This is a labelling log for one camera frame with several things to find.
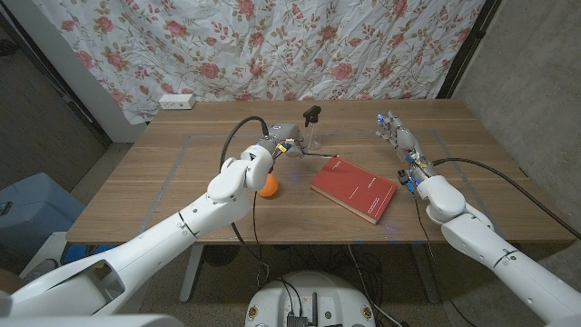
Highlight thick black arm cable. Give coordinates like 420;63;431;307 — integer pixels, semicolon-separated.
219;115;271;287
430;156;581;241

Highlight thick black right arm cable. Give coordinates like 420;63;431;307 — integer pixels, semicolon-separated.
430;156;581;241

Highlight clear spray bottle black nozzle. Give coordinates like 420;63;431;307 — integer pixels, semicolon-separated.
302;104;322;152

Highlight white power strip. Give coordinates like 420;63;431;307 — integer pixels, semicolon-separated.
158;94;197;111

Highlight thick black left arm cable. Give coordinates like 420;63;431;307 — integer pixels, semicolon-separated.
219;115;271;287

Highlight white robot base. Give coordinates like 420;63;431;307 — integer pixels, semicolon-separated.
243;271;377;327

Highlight white robot torso shell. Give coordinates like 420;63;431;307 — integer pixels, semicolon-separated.
0;313;185;327

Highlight black round disc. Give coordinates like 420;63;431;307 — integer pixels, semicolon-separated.
202;244;241;268

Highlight blue plastic bin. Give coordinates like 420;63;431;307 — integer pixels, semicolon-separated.
0;172;87;260

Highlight black backdrop stand pole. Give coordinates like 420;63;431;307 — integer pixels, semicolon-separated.
436;0;503;100

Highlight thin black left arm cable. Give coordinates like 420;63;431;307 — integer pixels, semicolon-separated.
251;190;265;258

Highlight orange fruit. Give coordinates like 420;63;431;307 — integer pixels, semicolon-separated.
257;173;280;198

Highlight red notebook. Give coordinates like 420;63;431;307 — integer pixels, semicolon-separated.
310;156;399;226

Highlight floral backdrop cloth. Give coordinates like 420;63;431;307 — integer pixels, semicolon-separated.
31;0;487;126

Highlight blue floor mat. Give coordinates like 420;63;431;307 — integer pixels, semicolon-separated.
61;244;114;265

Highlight grey table leg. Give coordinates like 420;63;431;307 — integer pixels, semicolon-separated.
179;244;205;304
410;244;440;304

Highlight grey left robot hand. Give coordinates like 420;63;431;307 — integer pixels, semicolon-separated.
265;122;306;159

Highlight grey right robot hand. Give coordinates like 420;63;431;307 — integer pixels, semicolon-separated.
374;110;430;176

